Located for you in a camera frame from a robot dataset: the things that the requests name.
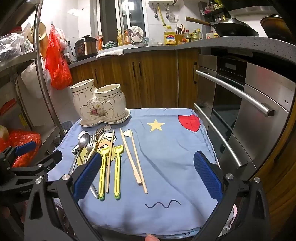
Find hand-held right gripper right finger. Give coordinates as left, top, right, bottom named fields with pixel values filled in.
left=193, top=151, right=271, bottom=241

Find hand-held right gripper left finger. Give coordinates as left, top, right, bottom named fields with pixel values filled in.
left=24, top=152, right=103, bottom=241

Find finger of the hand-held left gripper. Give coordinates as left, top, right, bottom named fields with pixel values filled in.
left=0, top=141, right=37, bottom=167
left=9, top=150, right=63, bottom=179

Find yellow green training chopstick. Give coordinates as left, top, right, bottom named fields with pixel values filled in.
left=98, top=148, right=110, bottom=200
left=114, top=145, right=124, bottom=200

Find silver spoon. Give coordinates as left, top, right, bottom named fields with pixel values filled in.
left=69, top=133, right=90, bottom=175

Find silver fork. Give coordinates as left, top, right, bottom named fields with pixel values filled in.
left=83, top=134, right=99, bottom=199

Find cream floral ceramic utensil holder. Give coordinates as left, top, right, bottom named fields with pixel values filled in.
left=70, top=79, right=131, bottom=128

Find person's left hand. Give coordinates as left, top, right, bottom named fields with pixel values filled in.
left=0, top=206, right=11, bottom=219

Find orange-red produce bag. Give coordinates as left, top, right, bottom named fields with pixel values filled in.
left=8, top=130, right=42, bottom=168

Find dark trash bin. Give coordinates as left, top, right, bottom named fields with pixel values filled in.
left=62, top=121, right=74, bottom=135

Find white container red lid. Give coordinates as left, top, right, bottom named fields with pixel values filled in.
left=0, top=98, right=18, bottom=130

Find blue cartoon printed cloth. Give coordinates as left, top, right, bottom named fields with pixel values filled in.
left=47, top=108, right=238, bottom=238

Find white plastic bag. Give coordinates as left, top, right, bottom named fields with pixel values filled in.
left=22, top=56, right=52, bottom=98

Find red plastic bag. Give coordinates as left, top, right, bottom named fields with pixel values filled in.
left=45, top=24, right=73, bottom=90

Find stainless steel shelf rack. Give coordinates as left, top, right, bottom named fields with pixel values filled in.
left=0, top=0, right=67, bottom=163

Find clear plastic bag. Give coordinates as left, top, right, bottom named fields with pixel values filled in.
left=0, top=32, right=26, bottom=62

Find wooden kitchen cabinets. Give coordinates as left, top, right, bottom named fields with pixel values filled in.
left=69, top=49, right=201, bottom=109

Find yellow strainer ladle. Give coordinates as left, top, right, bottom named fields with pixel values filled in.
left=27, top=22, right=49, bottom=58

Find electric pressure cooker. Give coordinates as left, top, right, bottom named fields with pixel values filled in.
left=74, top=35, right=99, bottom=61

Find white dish cloth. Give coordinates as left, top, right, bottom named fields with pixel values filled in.
left=96, top=48, right=125, bottom=58

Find row of sauce bottles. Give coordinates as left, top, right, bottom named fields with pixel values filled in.
left=185, top=28, right=203, bottom=42

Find wooden knife block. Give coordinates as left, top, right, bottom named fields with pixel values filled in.
left=176, top=24, right=186, bottom=44

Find yellow cooking oil bottle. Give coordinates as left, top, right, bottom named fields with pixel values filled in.
left=164, top=29, right=177, bottom=45

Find white rag on faucet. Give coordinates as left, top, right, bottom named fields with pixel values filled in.
left=128, top=25, right=146, bottom=42

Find white water heater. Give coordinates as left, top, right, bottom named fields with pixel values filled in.
left=148, top=0, right=175, bottom=6

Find stainless oven door with handles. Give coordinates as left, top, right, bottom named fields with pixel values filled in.
left=193, top=47, right=296, bottom=183

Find black wok with wooden handle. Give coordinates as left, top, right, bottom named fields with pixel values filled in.
left=185, top=17, right=260, bottom=37

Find wall spice rack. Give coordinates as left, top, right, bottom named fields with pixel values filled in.
left=201, top=0, right=232, bottom=21

